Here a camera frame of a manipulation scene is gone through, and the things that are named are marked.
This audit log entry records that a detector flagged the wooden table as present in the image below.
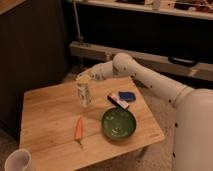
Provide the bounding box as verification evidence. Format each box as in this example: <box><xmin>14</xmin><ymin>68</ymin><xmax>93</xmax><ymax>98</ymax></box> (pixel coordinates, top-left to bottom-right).
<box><xmin>20</xmin><ymin>77</ymin><xmax>165</xmax><ymax>171</ymax></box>

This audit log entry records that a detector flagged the blue sponge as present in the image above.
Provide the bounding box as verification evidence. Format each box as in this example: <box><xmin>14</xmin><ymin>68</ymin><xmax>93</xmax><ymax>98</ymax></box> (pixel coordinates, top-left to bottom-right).
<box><xmin>118</xmin><ymin>92</ymin><xmax>136</xmax><ymax>102</ymax></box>

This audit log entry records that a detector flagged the grey long case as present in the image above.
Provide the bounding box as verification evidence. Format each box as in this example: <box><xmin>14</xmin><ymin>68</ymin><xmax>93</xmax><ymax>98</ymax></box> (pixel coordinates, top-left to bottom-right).
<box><xmin>69</xmin><ymin>41</ymin><xmax>213</xmax><ymax>81</ymax></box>

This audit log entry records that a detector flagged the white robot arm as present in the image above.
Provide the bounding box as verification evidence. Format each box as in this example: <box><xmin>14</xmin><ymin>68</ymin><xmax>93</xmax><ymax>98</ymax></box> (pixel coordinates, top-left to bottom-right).
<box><xmin>77</xmin><ymin>53</ymin><xmax>213</xmax><ymax>171</ymax></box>

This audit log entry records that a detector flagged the white cup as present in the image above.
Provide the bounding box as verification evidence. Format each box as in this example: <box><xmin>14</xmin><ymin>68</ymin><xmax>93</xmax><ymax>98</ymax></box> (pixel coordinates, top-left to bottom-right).
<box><xmin>4</xmin><ymin>149</ymin><xmax>36</xmax><ymax>171</ymax></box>

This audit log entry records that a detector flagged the orange carrot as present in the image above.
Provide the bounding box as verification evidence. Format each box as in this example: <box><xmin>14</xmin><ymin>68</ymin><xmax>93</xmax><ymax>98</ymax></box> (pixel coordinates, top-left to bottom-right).
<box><xmin>74</xmin><ymin>118</ymin><xmax>83</xmax><ymax>146</ymax></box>

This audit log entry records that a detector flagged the metal pole stand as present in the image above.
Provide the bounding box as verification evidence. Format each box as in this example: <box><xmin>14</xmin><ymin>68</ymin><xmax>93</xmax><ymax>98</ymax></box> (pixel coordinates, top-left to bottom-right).
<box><xmin>73</xmin><ymin>0</ymin><xmax>83</xmax><ymax>44</ymax></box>

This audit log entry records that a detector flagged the white plastic bottle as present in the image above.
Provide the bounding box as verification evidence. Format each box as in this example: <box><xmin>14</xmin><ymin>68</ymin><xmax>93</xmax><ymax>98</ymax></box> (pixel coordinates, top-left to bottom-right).
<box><xmin>77</xmin><ymin>83</ymin><xmax>91</xmax><ymax>107</ymax></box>

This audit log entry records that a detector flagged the green bowl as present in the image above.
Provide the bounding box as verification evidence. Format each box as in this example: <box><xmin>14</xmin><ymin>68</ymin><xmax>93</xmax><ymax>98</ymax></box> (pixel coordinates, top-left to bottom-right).
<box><xmin>101</xmin><ymin>107</ymin><xmax>137</xmax><ymax>141</ymax></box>

